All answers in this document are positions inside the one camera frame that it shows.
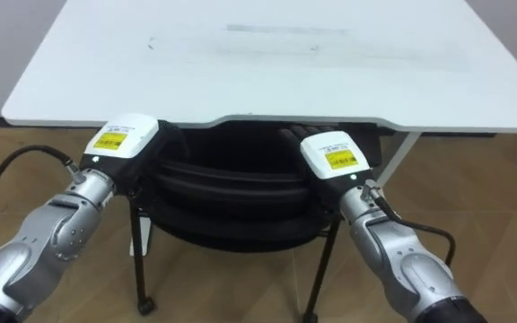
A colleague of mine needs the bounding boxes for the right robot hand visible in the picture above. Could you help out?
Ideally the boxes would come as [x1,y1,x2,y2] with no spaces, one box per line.
[278,125,375,212]

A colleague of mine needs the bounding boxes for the black chair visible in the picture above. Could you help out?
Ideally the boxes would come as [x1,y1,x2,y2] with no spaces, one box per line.
[127,120,383,323]

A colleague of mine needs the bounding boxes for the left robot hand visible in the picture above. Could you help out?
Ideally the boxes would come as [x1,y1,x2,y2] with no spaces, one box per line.
[79,112,190,198]

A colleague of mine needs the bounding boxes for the white desk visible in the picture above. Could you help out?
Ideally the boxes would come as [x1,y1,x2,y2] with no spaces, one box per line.
[0,0,517,258]

